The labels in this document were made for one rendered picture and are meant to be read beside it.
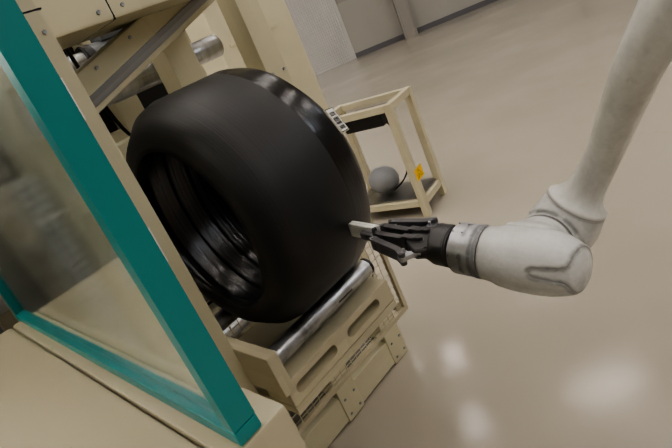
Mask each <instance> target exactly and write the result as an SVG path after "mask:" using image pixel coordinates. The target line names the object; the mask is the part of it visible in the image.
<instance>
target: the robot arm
mask: <svg viewBox="0 0 672 448"><path fill-rule="evenodd" d="M671 61H672V0H638V1H637V4H636V6H635V9H634V11H633V14H632V16H631V19H630V21H629V23H628V26H627V28H626V31H625V33H624V35H623V38H622V40H621V43H620V45H619V48H618V50H617V53H616V55H615V58H614V60H613V63H612V66H611V68H610V71H609V74H608V77H607V80H606V83H605V86H604V90H603V93H602V97H601V100H600V103H599V107H598V110H597V114H596V117H595V121H594V124H593V127H592V131H591V134H590V138H589V141H588V144H587V147H586V150H585V152H584V155H583V157H582V159H581V161H580V163H579V164H578V166H577V168H576V169H575V171H574V172H573V174H572V175H571V176H570V177H569V178H568V179H567V180H566V181H565V182H563V183H561V184H555V185H551V186H550V187H549V189H548V190H547V191H546V193H545V194H544V195H543V196H542V197H541V199H540V200H539V201H538V202H537V203H536V204H535V205H534V207H533V208H532V209H531V210H530V211H529V215H528V216H527V217H526V218H525V219H524V220H521V221H516V222H508V223H507V224H505V225H502V226H490V225H487V224H483V225H482V224H475V223H468V222H459V223H458V224H457V225H453V224H447V223H439V222H438V218H437V217H429V218H391V219H389V220H388V223H382V224H376V223H364V222H358V221H351V222H350V223H349V224H348V226H349V229H350V232H351V235H352V236H353V237H359V238H361V239H363V240H368V241H370V242H371V245H372V248H373V250H375V251H377V252H379V253H381V254H383V255H386V256H388V257H390V258H392V259H394V260H397V261H398V262H399V263H400V265H401V266H406V265H407V264H408V263H407V261H408V260H410V259H412V258H416V259H427V260H429V261H430V262H431V263H433V264H434V265H438V266H443V267H448V268H450V270H451V271H452V272H454V273H456V274H461V275H465V276H470V277H475V278H477V279H483V280H487V281H489V282H492V283H493V284H495V285H497V286H499V287H502V288H505V289H508V290H512V291H516V292H520V293H525V294H530V295H537V296H544V297H564V296H573V295H577V294H579V293H580V292H582V291H583V290H584V289H585V287H586V286H587V284H588V282H589V280H590V277H591V273H592V267H593V257H592V253H591V250H590V248H591V247H592V246H593V245H594V243H595V242H596V241H597V240H598V238H599V236H600V233H601V229H602V227H603V224H604V222H605V219H606V217H607V215H608V213H607V210H606V209H605V206H604V197H605V194H606V191H607V189H608V187H609V185H610V183H611V181H612V179H613V177H614V175H615V173H616V171H617V169H618V167H619V165H620V163H621V161H622V158H623V156H624V154H625V152H626V150H627V148H628V146H629V144H630V142H631V140H632V138H633V136H634V134H635V132H636V130H637V128H638V126H639V123H640V121H641V119H642V117H643V115H644V113H645V111H646V109H647V107H648V105H649V103H650V101H651V99H652V97H653V95H654V93H655V91H656V89H657V87H658V85H659V83H660V81H661V79H662V77H663V75H664V73H665V72H666V70H667V68H668V66H669V65H670V63H671ZM395 224H397V225H395Z"/></svg>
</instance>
